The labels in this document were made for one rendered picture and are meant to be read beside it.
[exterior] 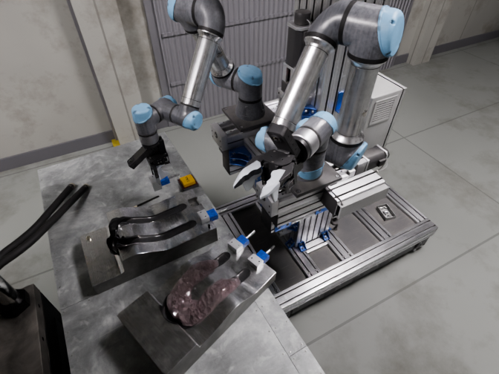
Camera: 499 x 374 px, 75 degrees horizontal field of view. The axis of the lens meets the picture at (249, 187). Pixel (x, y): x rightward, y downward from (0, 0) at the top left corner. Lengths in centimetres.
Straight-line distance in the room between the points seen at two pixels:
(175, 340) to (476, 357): 176
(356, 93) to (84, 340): 120
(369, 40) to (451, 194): 233
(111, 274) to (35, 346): 32
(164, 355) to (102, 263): 47
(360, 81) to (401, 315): 161
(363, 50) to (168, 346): 102
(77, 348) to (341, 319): 145
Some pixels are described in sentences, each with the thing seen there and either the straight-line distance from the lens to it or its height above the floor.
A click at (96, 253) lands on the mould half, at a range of 144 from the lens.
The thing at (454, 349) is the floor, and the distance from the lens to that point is 236.
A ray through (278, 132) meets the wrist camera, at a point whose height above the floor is 154.
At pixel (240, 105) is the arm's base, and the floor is 111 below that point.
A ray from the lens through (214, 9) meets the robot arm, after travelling 131.
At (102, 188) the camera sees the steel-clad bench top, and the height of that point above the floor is 80.
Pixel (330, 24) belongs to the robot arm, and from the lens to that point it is 103.
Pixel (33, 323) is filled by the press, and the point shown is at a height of 79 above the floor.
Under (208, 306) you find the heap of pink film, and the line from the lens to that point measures 116.
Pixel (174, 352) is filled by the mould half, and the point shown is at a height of 91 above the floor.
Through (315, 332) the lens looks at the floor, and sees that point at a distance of 213.
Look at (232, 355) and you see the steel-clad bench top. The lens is 121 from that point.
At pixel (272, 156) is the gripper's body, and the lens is 76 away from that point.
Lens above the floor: 195
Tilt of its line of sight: 45 degrees down
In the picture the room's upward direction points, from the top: straight up
